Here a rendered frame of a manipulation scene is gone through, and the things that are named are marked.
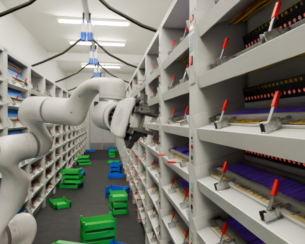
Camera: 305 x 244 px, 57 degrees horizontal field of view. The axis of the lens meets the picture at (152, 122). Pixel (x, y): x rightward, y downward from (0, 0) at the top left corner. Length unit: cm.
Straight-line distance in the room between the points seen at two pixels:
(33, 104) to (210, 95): 63
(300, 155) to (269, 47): 23
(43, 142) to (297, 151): 89
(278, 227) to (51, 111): 71
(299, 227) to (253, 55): 37
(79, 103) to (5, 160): 36
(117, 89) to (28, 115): 38
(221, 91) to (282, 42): 52
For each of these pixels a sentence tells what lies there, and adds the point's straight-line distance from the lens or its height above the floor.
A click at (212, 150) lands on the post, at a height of 103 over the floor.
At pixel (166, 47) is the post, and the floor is 158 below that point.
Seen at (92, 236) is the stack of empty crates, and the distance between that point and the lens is 275.
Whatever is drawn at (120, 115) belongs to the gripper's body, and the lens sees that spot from 68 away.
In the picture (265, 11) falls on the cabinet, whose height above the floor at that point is 151.
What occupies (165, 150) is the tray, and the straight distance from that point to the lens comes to 175.
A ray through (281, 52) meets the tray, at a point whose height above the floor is 127.
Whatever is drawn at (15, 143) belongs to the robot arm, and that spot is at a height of 106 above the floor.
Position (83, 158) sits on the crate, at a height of 17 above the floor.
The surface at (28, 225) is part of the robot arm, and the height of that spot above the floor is 70.
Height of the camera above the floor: 114
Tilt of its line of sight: level
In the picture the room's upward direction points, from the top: straight up
